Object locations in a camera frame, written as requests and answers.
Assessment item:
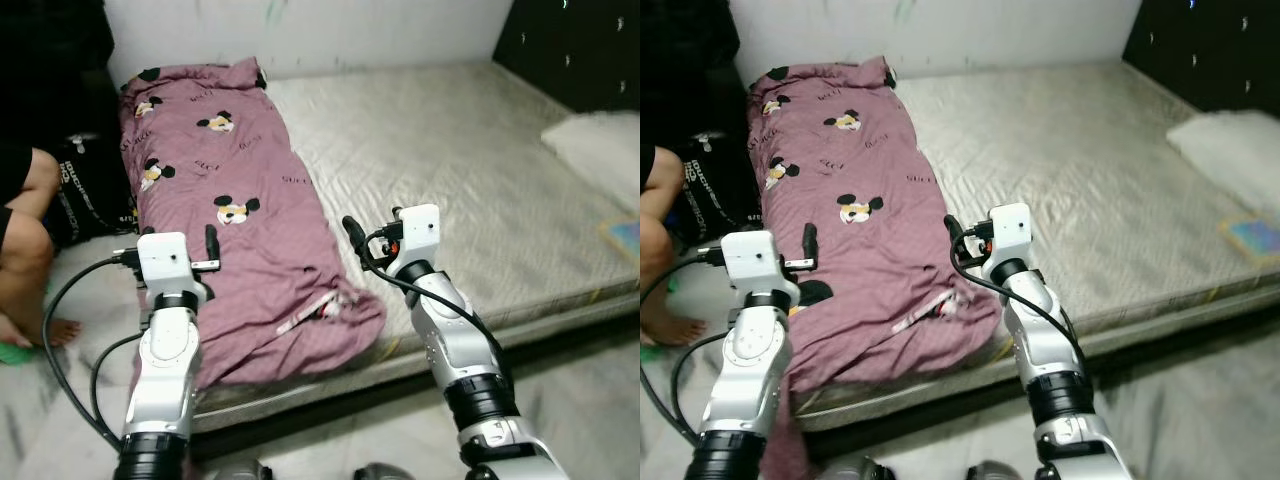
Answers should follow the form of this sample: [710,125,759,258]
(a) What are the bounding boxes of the white pillow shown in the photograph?
[1165,110,1280,223]
[540,110,641,211]

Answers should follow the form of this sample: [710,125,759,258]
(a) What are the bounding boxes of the person in black clothes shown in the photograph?
[640,145,713,346]
[0,145,83,349]

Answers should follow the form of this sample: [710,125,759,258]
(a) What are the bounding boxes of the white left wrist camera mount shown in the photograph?
[135,232,211,311]
[720,230,801,311]

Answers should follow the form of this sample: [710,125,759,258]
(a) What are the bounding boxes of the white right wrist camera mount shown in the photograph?
[385,205,443,281]
[985,203,1036,281]

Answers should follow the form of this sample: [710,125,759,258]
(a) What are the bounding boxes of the black printed bag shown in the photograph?
[45,130,136,251]
[680,130,766,246]

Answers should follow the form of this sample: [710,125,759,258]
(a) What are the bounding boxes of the black tufted headboard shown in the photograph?
[492,0,641,113]
[1120,0,1280,116]

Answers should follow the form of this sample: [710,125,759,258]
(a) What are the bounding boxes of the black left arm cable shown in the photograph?
[640,255,723,446]
[40,255,141,451]

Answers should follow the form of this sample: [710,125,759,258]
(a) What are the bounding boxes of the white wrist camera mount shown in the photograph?
[985,203,1036,281]
[720,230,801,311]
[135,232,211,311]
[385,205,443,281]

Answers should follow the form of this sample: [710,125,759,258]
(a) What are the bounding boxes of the mauve cartoon print blanket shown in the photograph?
[118,57,388,391]
[745,57,1004,480]

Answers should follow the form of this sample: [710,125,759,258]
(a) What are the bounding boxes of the white patterned mattress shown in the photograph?
[190,62,641,433]
[790,58,1280,433]

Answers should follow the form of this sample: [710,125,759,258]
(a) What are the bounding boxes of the colourful yellow bordered book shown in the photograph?
[598,220,641,263]
[1218,218,1280,266]

